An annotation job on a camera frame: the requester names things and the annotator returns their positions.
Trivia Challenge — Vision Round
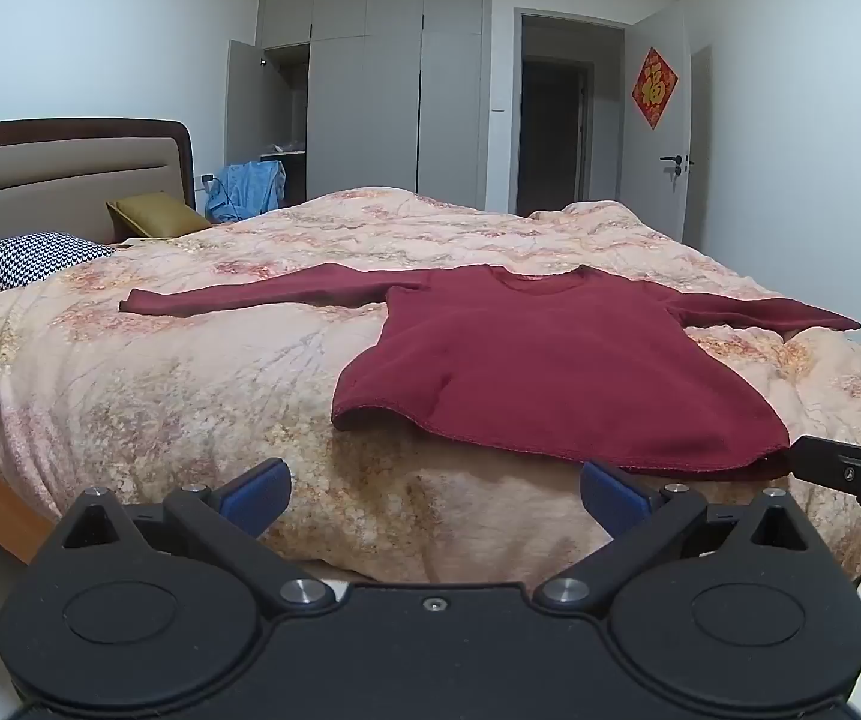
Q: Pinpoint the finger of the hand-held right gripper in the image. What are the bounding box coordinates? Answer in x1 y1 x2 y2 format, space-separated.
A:
788 435 861 494

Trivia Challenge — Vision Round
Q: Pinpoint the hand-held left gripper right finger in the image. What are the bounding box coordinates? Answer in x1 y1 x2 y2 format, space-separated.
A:
535 460 821 612

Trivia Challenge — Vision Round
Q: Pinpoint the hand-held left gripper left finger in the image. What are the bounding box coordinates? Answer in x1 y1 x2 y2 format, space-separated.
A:
61 459 335 612

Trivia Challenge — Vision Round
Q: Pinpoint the dark red long-sleeve sweater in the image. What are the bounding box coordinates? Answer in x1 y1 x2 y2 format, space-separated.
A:
119 262 861 482

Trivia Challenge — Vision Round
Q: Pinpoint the blue clothes pile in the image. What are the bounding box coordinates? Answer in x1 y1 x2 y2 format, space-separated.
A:
205 160 289 224

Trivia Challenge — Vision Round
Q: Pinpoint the pink floral blanket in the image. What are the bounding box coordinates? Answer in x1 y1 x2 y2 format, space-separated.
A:
0 186 861 587

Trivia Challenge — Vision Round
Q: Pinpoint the olive yellow pillow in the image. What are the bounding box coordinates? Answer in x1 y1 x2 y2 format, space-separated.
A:
106 193 214 245

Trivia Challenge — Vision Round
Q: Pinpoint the black white houndstooth pillow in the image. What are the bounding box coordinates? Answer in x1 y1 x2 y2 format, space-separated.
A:
0 232 120 292

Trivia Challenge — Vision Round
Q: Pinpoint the white room door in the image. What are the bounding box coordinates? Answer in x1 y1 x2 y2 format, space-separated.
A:
620 1 695 247

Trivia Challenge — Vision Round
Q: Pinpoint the beige padded headboard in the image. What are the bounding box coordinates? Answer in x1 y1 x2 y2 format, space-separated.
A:
0 118 199 302

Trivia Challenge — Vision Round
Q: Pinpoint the red diamond door decoration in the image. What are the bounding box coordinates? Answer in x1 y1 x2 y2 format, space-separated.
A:
631 46 680 130

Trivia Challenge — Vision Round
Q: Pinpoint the grey built-in wardrobe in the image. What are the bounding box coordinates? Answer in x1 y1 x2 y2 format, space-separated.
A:
224 0 493 212

